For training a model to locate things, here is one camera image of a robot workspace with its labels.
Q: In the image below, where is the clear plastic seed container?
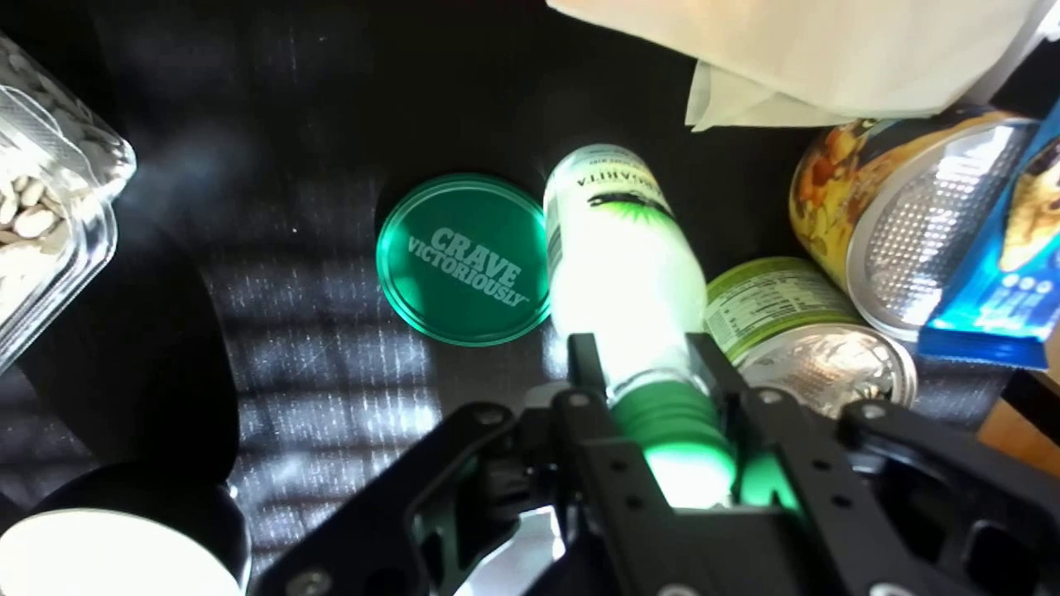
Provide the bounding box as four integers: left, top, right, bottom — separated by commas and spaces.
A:
0, 30, 138, 375

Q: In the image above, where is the white bowl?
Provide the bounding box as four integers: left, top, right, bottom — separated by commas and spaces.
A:
0, 505, 245, 596

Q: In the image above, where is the tin can yellow label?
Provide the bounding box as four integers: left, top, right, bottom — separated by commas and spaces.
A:
788, 106, 1039, 345

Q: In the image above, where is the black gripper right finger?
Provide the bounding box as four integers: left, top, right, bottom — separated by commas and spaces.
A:
686, 328, 1060, 596

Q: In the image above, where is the tin can green label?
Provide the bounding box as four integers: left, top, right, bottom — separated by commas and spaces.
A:
701, 255, 922, 420

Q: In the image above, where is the beige paper envelope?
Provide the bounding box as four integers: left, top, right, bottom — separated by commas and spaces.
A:
543, 0, 1058, 137

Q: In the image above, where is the green round Crave lid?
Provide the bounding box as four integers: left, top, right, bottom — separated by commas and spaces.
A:
375, 173, 555, 352

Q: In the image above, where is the black tablecloth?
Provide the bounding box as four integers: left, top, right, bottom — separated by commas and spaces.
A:
0, 0, 1060, 596

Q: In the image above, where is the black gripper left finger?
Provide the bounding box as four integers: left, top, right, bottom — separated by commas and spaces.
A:
250, 328, 690, 596

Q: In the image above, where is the clear bottle green cap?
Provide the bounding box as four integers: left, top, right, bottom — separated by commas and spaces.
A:
539, 143, 743, 514

